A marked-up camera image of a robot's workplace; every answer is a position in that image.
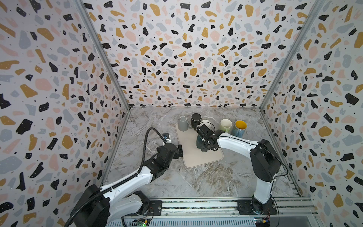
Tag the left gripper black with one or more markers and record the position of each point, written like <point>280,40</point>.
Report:
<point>177,154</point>

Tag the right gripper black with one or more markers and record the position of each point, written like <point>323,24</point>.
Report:
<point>199,143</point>

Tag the dark teal mug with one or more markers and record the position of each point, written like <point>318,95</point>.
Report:
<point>200,143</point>

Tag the black mug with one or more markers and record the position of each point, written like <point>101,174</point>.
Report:
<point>195,120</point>

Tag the light green mug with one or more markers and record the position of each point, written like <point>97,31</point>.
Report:
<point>226,125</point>

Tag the blue butterfly mug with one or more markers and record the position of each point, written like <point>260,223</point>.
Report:
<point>239,129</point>

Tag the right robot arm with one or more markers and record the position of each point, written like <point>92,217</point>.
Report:
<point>264,160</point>

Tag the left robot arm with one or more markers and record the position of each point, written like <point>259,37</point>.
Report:
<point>100,205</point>

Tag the white mug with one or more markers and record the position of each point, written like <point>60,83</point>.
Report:
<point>206,123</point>

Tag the grey mug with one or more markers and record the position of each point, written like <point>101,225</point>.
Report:
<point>183,124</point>

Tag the beige rectangular tray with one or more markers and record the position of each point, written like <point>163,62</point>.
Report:
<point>193,156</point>

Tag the left corner aluminium profile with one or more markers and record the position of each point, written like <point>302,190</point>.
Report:
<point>98,46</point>

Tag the corner aluminium profile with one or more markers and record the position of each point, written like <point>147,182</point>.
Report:
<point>98,46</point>
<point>316,7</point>

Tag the right corner aluminium profile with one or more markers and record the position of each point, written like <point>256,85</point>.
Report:
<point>316,7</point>

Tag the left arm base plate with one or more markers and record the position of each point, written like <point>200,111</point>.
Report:
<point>152,208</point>

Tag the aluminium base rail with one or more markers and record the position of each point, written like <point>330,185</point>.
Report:
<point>222,212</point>

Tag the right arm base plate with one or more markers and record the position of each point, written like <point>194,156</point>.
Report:
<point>249,207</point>

